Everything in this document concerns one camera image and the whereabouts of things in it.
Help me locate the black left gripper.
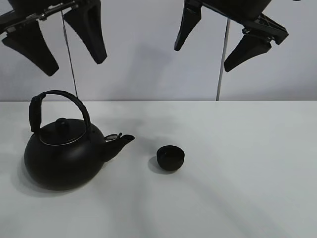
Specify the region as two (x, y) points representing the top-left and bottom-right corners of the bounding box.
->
(0, 0), (107, 76)

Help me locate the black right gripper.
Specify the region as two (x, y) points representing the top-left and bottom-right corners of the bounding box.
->
(174, 0), (289, 72)

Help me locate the black teapot with handle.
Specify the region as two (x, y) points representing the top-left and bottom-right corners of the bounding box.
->
(24, 90), (135, 190)

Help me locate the small black teacup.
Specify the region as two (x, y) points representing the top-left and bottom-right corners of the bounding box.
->
(157, 145), (185, 172)

